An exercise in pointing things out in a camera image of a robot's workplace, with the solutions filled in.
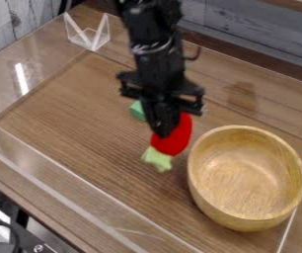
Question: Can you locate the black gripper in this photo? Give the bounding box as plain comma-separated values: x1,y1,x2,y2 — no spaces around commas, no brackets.
118,42,206,137

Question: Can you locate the black metal table bracket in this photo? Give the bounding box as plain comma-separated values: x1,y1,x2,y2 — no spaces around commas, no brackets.
11,209,58,253

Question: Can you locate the wooden bowl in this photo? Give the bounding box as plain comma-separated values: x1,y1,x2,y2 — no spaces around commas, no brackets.
187,126,302,232

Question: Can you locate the clear acrylic corner bracket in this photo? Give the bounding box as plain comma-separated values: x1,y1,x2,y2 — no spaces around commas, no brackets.
63,13,111,51

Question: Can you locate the clear acrylic tray wall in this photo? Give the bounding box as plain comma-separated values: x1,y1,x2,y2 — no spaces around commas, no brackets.
0,15,302,253

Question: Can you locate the green foam block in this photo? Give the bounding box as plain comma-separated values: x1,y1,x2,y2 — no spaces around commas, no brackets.
130,101,147,122

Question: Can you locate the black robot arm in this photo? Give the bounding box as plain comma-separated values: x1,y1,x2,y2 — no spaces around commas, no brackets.
116,0,206,137

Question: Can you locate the red plush strawberry toy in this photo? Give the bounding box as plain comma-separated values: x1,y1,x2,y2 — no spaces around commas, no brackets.
142,113,192,172

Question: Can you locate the black cable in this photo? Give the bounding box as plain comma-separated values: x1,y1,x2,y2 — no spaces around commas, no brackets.
0,221,27,253

